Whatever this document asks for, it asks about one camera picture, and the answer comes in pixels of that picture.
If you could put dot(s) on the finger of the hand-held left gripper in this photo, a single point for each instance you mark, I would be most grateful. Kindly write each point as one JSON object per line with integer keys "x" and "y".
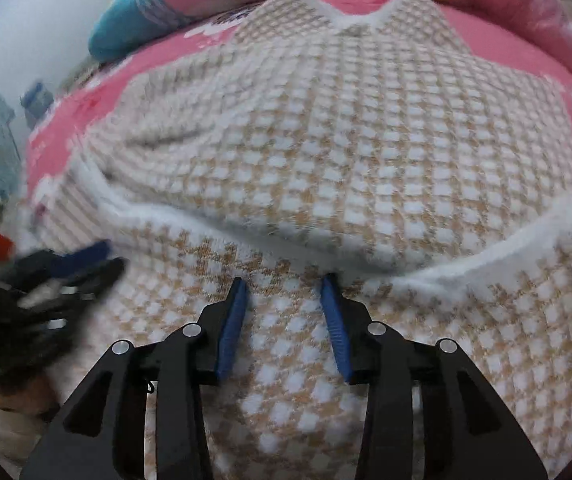
{"x": 95, "y": 277}
{"x": 80, "y": 257}

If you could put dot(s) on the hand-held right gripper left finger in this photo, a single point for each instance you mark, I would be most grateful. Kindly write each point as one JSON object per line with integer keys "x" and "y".
{"x": 231, "y": 330}

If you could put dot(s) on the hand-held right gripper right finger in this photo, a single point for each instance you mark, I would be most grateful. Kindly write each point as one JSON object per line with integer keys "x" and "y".
{"x": 336, "y": 330}

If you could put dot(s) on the beige houndstooth knit coat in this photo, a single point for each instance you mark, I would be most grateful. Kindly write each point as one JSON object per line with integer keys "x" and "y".
{"x": 341, "y": 160}

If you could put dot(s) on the pink floral bed sheet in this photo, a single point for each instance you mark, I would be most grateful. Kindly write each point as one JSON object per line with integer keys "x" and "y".
{"x": 60, "y": 125}

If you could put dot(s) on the blue white packet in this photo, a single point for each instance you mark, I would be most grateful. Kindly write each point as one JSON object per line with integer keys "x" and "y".
{"x": 38, "y": 102}

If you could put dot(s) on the blue striped pillow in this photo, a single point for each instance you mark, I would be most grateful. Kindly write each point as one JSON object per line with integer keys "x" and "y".
{"x": 125, "y": 20}

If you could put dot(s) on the pink floral quilt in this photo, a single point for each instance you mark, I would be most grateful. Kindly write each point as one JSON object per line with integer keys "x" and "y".
{"x": 516, "y": 5}

